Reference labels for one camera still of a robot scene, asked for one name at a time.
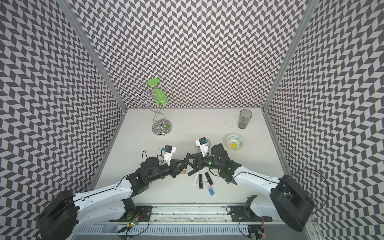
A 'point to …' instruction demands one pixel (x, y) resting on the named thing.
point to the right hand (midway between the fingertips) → (187, 161)
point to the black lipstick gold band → (200, 181)
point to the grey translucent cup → (244, 117)
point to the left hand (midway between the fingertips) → (187, 164)
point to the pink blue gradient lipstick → (211, 191)
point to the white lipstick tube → (195, 178)
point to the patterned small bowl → (234, 141)
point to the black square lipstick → (208, 178)
